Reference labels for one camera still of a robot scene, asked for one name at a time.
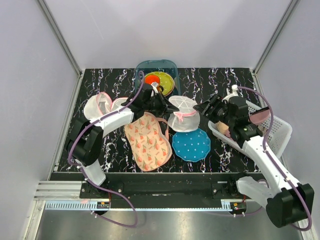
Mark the floral pink laundry bag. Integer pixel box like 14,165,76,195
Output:
124,112,173,172

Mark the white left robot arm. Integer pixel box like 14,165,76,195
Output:
65,84,179,198

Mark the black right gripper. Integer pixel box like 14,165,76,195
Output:
192,93,235,127

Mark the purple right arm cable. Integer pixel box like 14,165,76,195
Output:
234,85,313,231

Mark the orange cup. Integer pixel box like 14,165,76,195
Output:
144,74,160,85

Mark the teal transparent bin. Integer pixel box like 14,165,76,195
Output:
134,59,181,98

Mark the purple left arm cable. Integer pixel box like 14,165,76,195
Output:
68,70,146,228

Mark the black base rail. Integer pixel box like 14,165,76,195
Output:
79,173,249,209

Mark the blue dotted plate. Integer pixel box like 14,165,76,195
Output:
171,128,211,163

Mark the white plastic basket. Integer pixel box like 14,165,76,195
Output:
208,116,293,159

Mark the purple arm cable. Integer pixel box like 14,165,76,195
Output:
234,85,313,231
68,70,146,228

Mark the yellow dotted plate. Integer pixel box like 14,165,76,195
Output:
145,71,175,97

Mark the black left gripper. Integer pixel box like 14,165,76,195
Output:
143,91,179,117

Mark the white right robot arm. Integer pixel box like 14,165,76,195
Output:
193,94,315,231

